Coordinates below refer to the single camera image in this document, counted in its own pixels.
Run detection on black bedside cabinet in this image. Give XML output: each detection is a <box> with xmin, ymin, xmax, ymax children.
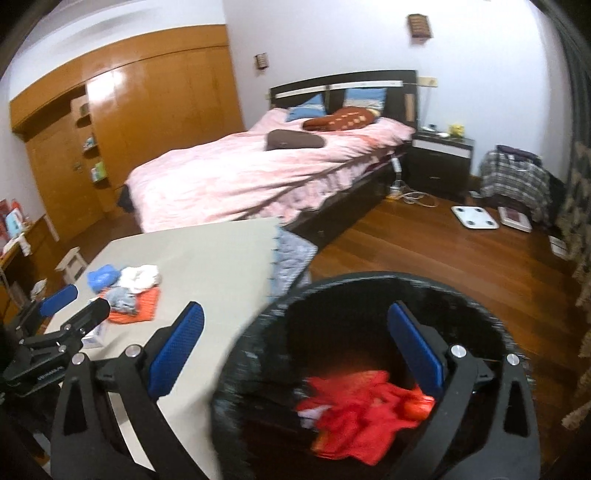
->
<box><xmin>402</xmin><ymin>132</ymin><xmax>475</xmax><ymax>202</ymax></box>

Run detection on small white wooden stool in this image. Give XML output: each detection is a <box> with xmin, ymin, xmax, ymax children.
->
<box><xmin>55</xmin><ymin>247</ymin><xmax>88</xmax><ymax>284</ymax></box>

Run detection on blue white kettle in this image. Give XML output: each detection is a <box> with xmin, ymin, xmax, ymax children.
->
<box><xmin>5</xmin><ymin>208</ymin><xmax>25</xmax><ymax>238</ymax></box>

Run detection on wall lamp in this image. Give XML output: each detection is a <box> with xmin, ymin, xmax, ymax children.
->
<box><xmin>408</xmin><ymin>14</ymin><xmax>432</xmax><ymax>40</ymax></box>
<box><xmin>254</xmin><ymin>53</ymin><xmax>270</xmax><ymax>71</ymax></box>

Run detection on wooden side desk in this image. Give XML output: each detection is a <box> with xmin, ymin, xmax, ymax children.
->
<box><xmin>1</xmin><ymin>216</ymin><xmax>52</xmax><ymax>324</ymax></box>

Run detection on left wall lamp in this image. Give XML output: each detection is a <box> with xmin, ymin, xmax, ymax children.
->
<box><xmin>254</xmin><ymin>53</ymin><xmax>270</xmax><ymax>71</ymax></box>

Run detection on grey cloth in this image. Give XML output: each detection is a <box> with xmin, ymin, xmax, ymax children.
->
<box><xmin>104</xmin><ymin>287</ymin><xmax>137</xmax><ymax>315</ymax></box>

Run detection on bed with pink cover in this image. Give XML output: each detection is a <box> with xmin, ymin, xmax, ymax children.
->
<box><xmin>117</xmin><ymin>70</ymin><xmax>418</xmax><ymax>246</ymax></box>

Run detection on white cloth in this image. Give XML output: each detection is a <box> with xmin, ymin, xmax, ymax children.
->
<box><xmin>116</xmin><ymin>264</ymin><xmax>160</xmax><ymax>294</ymax></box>

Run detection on left blue pillow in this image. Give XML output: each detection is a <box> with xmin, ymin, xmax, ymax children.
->
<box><xmin>287</xmin><ymin>93</ymin><xmax>327</xmax><ymax>122</ymax></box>

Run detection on white blue carton box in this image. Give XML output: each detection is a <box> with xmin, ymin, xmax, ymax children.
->
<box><xmin>82</xmin><ymin>321</ymin><xmax>108</xmax><ymax>349</ymax></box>

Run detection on black lined trash bin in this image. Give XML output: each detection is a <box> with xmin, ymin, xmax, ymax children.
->
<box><xmin>211</xmin><ymin>272</ymin><xmax>541</xmax><ymax>479</ymax></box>

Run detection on brown cushion on bed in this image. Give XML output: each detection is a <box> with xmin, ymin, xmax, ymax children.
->
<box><xmin>266</xmin><ymin>129</ymin><xmax>325</xmax><ymax>151</ymax></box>

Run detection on orange foam net sheet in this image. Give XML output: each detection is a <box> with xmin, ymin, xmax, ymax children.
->
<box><xmin>100</xmin><ymin>286</ymin><xmax>160</xmax><ymax>324</ymax></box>

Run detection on red fabric garment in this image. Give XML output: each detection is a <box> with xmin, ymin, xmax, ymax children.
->
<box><xmin>295</xmin><ymin>370</ymin><xmax>424</xmax><ymax>466</ymax></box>

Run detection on wooden wardrobe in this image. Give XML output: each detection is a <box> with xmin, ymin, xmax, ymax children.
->
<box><xmin>9</xmin><ymin>24</ymin><xmax>243</xmax><ymax>241</ymax></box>

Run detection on grey quilted mat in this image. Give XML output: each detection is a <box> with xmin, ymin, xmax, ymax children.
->
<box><xmin>270</xmin><ymin>228</ymin><xmax>318</xmax><ymax>299</ymax></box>

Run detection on blue plastic bag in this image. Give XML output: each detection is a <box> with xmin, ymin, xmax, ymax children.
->
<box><xmin>86</xmin><ymin>264</ymin><xmax>120</xmax><ymax>293</ymax></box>

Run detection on blue pillow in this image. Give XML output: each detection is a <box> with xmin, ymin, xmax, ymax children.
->
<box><xmin>287</xmin><ymin>93</ymin><xmax>327</xmax><ymax>122</ymax></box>
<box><xmin>342</xmin><ymin>88</ymin><xmax>387</xmax><ymax>114</ymax></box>

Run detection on brown dotted pillow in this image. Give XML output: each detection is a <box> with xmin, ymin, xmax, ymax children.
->
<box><xmin>301</xmin><ymin>107</ymin><xmax>377</xmax><ymax>132</ymax></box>

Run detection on yellow plush toy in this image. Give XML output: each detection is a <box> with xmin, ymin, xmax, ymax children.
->
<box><xmin>449</xmin><ymin>123</ymin><xmax>465</xmax><ymax>138</ymax></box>

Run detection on dark green patterned curtain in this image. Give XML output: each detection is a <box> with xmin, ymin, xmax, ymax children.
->
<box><xmin>530</xmin><ymin>0</ymin><xmax>591</xmax><ymax>432</ymax></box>

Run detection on right blue pillow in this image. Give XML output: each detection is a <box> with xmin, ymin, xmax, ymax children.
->
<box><xmin>342</xmin><ymin>88</ymin><xmax>387</xmax><ymax>114</ymax></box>

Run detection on red plastic bag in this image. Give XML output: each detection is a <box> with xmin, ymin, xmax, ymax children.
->
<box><xmin>401</xmin><ymin>387</ymin><xmax>436</xmax><ymax>422</ymax></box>

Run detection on wall power socket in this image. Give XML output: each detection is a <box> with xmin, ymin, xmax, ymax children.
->
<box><xmin>417</xmin><ymin>76</ymin><xmax>438</xmax><ymax>88</ymax></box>

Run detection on beige table cover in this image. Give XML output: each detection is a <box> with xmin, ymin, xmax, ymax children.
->
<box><xmin>66</xmin><ymin>218</ymin><xmax>280</xmax><ymax>479</ymax></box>

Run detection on right wall lamp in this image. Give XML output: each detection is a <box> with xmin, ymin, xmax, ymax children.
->
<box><xmin>408</xmin><ymin>14</ymin><xmax>432</xmax><ymax>40</ymax></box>

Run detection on white bathroom scale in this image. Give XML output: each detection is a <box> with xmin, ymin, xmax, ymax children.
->
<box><xmin>451</xmin><ymin>205</ymin><xmax>499</xmax><ymax>230</ymax></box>

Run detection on white charger cable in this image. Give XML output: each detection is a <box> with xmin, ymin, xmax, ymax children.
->
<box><xmin>386</xmin><ymin>156</ymin><xmax>439</xmax><ymax>210</ymax></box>

